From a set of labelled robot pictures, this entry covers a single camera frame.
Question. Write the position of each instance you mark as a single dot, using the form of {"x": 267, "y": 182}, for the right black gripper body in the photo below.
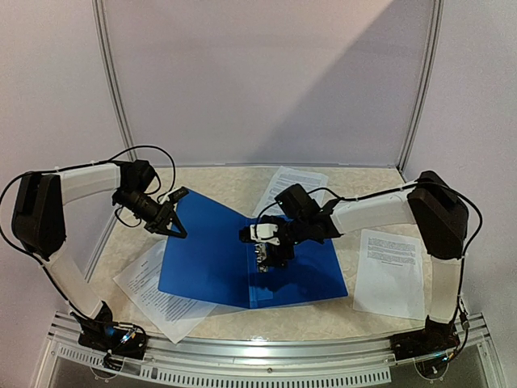
{"x": 275, "y": 250}

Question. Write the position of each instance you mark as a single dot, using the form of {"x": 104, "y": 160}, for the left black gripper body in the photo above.
{"x": 156, "y": 225}

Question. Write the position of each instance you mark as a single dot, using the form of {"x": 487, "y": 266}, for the metal folder clip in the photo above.
{"x": 261, "y": 257}

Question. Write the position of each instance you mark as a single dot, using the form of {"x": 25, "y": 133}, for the blue plastic folder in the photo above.
{"x": 212, "y": 265}

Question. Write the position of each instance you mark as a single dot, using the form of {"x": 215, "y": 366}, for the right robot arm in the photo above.
{"x": 426, "y": 209}

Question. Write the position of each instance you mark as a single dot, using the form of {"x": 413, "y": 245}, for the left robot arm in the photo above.
{"x": 38, "y": 219}

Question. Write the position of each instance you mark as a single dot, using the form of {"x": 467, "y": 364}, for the printed paper sheet middle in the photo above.
{"x": 285, "y": 177}

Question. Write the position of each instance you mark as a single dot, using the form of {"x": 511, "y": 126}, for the printed paper sheet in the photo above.
{"x": 285, "y": 177}
{"x": 389, "y": 280}
{"x": 174, "y": 316}

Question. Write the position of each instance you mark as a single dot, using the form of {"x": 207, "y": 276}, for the printed paper sheet left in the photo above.
{"x": 174, "y": 316}

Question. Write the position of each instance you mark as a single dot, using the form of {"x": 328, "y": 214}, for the printed paper sheet right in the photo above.
{"x": 389, "y": 280}

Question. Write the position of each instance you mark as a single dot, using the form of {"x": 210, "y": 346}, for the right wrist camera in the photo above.
{"x": 260, "y": 233}

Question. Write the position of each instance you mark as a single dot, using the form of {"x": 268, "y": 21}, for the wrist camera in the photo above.
{"x": 260, "y": 233}
{"x": 173, "y": 196}

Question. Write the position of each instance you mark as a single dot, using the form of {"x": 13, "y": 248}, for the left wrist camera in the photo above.
{"x": 173, "y": 196}

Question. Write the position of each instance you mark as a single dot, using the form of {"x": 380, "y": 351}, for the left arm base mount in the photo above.
{"x": 103, "y": 334}

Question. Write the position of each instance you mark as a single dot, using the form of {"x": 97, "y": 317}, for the aluminium front rail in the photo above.
{"x": 195, "y": 362}

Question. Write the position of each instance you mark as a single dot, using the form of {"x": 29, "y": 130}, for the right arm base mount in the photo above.
{"x": 434, "y": 339}

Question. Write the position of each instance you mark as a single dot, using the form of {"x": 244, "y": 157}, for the left aluminium frame post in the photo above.
{"x": 100, "y": 17}

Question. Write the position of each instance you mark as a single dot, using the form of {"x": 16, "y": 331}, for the aluminium frame post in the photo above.
{"x": 428, "y": 60}
{"x": 100, "y": 17}

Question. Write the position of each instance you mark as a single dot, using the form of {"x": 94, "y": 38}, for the right aluminium frame post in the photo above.
{"x": 428, "y": 60}

